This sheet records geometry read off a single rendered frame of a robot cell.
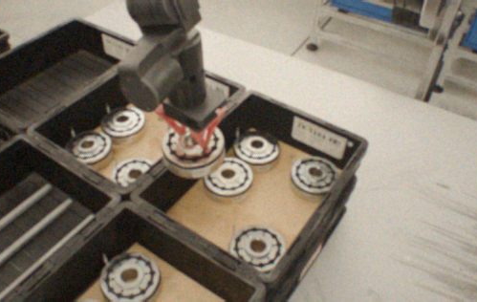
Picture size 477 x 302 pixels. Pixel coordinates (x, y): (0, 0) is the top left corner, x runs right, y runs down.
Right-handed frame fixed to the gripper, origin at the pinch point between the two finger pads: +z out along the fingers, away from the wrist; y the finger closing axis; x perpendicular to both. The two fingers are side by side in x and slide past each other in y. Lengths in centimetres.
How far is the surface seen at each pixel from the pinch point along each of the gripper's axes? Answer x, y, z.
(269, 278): -9.1, 21.3, 10.5
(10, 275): -33.2, -18.1, 18.8
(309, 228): 2.7, 21.5, 11.7
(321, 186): 17.6, 16.6, 20.3
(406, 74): 199, -9, 125
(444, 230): 36, 43, 38
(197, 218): -2.3, 0.3, 21.5
